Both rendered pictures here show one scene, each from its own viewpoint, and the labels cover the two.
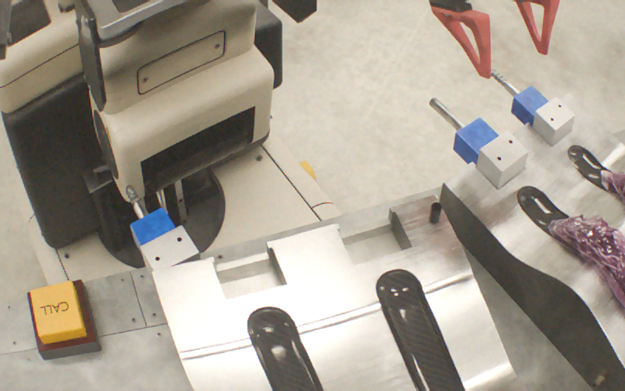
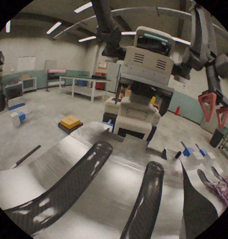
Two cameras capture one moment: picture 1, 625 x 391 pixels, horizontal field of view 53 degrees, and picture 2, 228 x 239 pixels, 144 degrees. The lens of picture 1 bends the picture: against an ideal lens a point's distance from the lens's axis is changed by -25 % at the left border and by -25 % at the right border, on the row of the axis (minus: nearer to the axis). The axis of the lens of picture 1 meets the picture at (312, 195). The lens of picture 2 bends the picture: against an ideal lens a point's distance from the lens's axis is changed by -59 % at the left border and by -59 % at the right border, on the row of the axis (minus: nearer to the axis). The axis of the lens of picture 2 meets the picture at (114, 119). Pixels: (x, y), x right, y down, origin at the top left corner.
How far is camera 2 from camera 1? 0.47 m
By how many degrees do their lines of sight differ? 39
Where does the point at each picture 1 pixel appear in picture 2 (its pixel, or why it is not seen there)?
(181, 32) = (139, 106)
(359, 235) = (151, 150)
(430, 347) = (151, 202)
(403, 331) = (146, 186)
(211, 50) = (143, 116)
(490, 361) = (172, 226)
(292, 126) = not seen: hidden behind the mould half
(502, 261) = (186, 186)
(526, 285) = (190, 198)
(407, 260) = (163, 162)
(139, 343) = not seen: hidden behind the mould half
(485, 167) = (191, 158)
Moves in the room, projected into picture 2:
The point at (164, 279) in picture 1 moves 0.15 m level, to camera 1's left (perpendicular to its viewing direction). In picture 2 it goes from (92, 122) to (72, 105)
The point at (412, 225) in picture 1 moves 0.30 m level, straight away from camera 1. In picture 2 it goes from (169, 154) to (188, 129)
